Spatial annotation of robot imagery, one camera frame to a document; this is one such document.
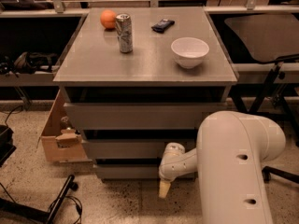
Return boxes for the grey drawer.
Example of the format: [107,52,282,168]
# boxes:
[81,138,198,161]
[64,103,227,130]
[93,164,197,179]

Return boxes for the cardboard box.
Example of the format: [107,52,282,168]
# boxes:
[40,92,89,162]

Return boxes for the grey bottom drawer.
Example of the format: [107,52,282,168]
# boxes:
[93,164,197,179]

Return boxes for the grey top drawer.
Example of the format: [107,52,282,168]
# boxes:
[64,103,227,130]

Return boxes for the black office chair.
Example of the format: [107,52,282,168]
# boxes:
[223,13,299,185]

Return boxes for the white bowl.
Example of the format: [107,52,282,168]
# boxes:
[171,37,209,69]

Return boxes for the black box at left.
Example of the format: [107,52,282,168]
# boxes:
[0,125,16,167]

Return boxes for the black stand with cable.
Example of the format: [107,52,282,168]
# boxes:
[0,174,83,224]

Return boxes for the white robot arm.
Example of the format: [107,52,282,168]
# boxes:
[159,111,286,224]

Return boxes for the orange fruit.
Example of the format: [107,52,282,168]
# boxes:
[100,9,116,29]

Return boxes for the grey drawer cabinet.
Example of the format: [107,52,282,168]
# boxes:
[53,7,239,183]

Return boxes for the silver drink can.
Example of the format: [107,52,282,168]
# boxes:
[116,13,133,53]

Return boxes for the grey middle drawer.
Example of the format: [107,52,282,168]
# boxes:
[81,138,198,161]

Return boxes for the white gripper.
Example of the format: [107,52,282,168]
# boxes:
[159,142,197,199]

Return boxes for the black headphones on shelf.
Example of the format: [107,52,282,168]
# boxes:
[0,52,58,76]

